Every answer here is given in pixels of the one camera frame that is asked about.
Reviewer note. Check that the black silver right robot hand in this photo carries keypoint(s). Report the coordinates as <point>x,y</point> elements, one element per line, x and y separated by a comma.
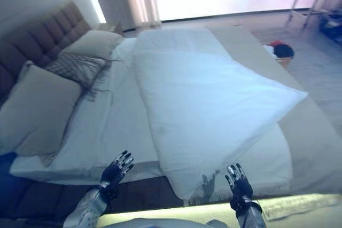
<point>241,190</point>

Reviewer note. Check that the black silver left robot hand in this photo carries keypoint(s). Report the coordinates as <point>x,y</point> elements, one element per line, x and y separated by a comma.
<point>113,174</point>

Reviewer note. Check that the white duvet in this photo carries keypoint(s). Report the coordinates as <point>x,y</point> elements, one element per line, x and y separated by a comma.
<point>203,97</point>

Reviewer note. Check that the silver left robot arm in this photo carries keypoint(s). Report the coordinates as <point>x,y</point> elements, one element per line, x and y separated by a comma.
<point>88,209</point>

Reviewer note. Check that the beige bed runner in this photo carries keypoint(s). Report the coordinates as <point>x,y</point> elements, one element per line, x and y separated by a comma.
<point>307,142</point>

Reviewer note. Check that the cream fluffy rug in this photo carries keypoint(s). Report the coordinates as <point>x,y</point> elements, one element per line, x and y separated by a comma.
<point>294,206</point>

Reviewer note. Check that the large beige pillow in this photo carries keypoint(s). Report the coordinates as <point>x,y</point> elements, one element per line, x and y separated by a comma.
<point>34,110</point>

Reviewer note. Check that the grey knitted fringed cushion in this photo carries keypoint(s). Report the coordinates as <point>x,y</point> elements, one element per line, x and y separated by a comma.
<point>66,65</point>

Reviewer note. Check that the small beige pillow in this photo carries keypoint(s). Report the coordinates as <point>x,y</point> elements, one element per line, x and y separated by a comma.
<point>93,42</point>

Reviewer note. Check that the light wooden box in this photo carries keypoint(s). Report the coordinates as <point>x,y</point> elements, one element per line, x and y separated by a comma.
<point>284,62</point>

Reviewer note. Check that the black garment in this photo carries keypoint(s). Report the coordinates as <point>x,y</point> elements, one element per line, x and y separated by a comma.
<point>283,51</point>

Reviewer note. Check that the wooden bedside table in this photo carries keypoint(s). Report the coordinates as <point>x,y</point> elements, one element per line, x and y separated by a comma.
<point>109,27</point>

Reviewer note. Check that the red garment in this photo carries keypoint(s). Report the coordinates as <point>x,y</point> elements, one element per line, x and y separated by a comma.
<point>275,43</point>

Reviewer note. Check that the brown tufted headboard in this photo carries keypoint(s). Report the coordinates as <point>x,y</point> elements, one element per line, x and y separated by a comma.
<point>40,38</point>

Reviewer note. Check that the dark blue bag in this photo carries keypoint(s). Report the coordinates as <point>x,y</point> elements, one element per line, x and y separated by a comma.
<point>331,23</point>

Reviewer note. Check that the metal frame cart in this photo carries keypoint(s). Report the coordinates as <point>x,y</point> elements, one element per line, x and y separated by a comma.
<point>312,9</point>

